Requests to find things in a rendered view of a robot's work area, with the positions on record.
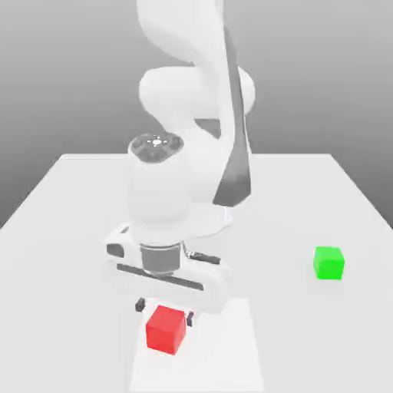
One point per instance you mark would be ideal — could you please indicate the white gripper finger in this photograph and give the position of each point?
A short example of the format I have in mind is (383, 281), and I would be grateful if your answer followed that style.
(140, 304)
(189, 318)

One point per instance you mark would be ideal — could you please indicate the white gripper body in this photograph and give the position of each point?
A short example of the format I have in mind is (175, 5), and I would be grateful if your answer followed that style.
(215, 287)

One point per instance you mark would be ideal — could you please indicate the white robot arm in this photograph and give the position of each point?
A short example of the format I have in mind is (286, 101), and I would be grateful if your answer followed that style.
(159, 190)

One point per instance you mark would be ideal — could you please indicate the small red cube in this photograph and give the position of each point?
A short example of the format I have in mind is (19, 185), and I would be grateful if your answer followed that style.
(165, 330)

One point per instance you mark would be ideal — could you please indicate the small green cube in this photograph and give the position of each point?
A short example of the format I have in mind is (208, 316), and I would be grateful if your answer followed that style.
(328, 262)

